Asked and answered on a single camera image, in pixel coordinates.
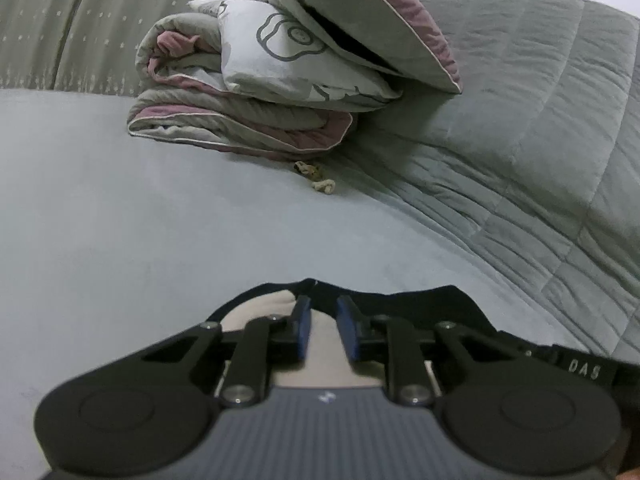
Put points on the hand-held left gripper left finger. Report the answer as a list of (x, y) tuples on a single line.
[(301, 329)]

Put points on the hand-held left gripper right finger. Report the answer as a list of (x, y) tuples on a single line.
[(347, 331)]

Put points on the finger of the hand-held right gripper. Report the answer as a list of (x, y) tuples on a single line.
[(530, 350)]

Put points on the beige and black shirt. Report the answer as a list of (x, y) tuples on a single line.
[(400, 305)]

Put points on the small beige fabric tie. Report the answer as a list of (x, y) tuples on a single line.
[(315, 176)]

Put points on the grey quilted headboard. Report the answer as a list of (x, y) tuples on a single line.
[(525, 135)]

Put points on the grey bed sheet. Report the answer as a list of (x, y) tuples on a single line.
[(125, 200)]

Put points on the folded grey and pink quilt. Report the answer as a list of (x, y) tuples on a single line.
[(210, 110)]

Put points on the white flower-print pillow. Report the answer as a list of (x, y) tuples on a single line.
[(280, 65)]

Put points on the grey and pink pillow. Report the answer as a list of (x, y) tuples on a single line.
[(400, 25)]

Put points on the grey star-print curtain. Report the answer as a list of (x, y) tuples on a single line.
[(35, 30), (130, 15)]

